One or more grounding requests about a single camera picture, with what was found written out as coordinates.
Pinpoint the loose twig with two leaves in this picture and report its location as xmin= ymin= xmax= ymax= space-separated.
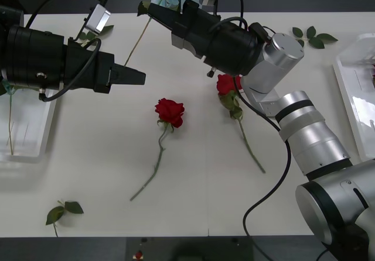
xmin=45 ymin=200 xmax=85 ymax=238

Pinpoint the black panel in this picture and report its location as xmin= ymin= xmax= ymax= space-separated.
xmin=125 ymin=236 xmax=254 ymax=261

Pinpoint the shallow white box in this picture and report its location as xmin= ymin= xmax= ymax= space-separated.
xmin=332 ymin=33 xmax=375 ymax=164
xmin=0 ymin=87 xmax=60 ymax=164

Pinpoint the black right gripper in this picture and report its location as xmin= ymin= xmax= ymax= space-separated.
xmin=148 ymin=0 xmax=221 ymax=60

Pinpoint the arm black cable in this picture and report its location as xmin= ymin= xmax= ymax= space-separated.
xmin=25 ymin=0 xmax=108 ymax=102
xmin=209 ymin=0 xmax=294 ymax=261

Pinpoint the pale blue flower thin stem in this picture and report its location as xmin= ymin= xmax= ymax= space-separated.
xmin=0 ymin=79 xmax=16 ymax=156

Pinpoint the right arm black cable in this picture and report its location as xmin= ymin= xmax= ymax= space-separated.
xmin=209 ymin=0 xmax=294 ymax=261

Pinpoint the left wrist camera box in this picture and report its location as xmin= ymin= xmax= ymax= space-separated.
xmin=83 ymin=3 xmax=113 ymax=36

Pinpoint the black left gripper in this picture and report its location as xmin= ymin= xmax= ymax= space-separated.
xmin=65 ymin=37 xmax=146 ymax=94

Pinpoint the red rose with bare stem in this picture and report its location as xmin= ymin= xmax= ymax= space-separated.
xmin=129 ymin=98 xmax=185 ymax=201

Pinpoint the loose twig with four leaves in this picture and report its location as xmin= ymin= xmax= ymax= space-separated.
xmin=292 ymin=26 xmax=339 ymax=50

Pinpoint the red rose with green stem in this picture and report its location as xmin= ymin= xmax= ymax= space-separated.
xmin=216 ymin=73 xmax=267 ymax=174

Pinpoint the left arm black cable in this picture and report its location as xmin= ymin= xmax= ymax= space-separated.
xmin=25 ymin=0 xmax=108 ymax=102

